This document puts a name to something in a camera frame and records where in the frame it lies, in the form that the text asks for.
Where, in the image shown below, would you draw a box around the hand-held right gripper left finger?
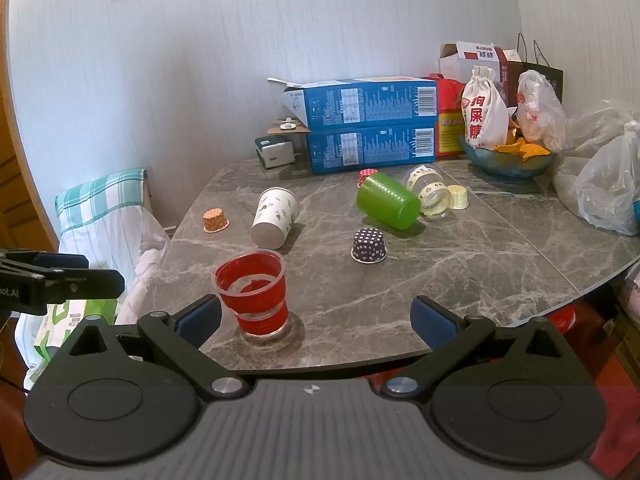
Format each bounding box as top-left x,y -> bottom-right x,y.
50,294 -> 248,403

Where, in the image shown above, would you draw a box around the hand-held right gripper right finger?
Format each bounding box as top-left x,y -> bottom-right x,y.
381,297 -> 576,403

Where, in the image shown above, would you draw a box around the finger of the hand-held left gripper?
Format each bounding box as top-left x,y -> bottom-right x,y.
0,248 -> 90,281
31,268 -> 126,307

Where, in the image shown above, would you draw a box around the red clear plastic cup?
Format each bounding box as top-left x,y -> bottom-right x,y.
214,250 -> 291,344

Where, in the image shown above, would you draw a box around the green plastic cup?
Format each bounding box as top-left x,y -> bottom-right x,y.
356,171 -> 422,231

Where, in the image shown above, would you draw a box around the white leaf print paper cup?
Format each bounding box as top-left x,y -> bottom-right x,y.
250,187 -> 301,250

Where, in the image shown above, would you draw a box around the clear cup with printed band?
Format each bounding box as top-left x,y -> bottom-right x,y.
402,163 -> 459,220

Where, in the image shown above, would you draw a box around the white cloth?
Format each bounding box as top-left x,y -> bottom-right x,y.
59,207 -> 172,323

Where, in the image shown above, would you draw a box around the green white carton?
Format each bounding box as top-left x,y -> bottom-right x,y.
29,299 -> 119,363

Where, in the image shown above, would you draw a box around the green plaid pillow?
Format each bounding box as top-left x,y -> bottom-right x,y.
54,168 -> 149,234

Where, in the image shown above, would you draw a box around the dark purple dotted cupcake liner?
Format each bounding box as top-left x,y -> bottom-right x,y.
350,227 -> 390,265

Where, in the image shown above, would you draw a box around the orange dotted cupcake liner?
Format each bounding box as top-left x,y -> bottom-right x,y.
202,208 -> 231,234

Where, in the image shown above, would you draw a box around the pale yellow cupcake liner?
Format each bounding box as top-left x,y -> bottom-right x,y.
446,184 -> 470,211

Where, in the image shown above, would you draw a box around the blue glass bowl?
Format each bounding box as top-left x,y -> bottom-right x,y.
459,135 -> 559,179

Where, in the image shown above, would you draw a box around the blue cardboard box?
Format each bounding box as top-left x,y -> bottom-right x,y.
304,125 -> 439,176
266,76 -> 440,132

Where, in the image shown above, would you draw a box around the small grey white box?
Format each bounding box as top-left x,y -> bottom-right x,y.
254,136 -> 297,170

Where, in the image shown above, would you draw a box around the orange snack packets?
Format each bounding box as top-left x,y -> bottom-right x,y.
494,115 -> 552,162

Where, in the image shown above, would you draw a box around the red yellow canister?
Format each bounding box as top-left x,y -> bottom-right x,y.
422,73 -> 470,159

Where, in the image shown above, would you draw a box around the clear plastic bag red print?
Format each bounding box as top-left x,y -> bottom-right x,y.
515,69 -> 569,155

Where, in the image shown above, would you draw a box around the white red cardboard box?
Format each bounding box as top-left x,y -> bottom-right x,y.
438,42 -> 522,107

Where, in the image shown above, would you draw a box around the dark paper shopping bag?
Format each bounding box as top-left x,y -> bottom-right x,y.
501,33 -> 565,109

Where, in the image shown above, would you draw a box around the white cloth drawstring bag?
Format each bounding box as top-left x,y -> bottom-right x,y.
459,65 -> 512,151

